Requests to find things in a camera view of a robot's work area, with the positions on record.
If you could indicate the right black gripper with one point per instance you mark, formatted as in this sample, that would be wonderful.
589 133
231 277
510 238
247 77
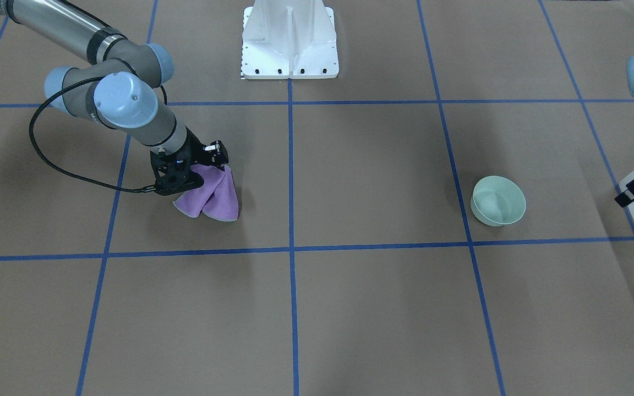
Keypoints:
198 152

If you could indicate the purple cloth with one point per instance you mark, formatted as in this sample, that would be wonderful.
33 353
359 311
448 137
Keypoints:
216 199

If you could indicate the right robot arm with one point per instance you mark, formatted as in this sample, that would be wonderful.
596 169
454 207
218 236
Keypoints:
117 89

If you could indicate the mint green bowl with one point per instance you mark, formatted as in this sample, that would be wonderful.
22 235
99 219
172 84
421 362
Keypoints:
497 201

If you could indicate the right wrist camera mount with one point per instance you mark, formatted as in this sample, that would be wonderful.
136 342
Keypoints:
172 178

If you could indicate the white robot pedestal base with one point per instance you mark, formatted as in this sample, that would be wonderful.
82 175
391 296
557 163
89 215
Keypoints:
289 40

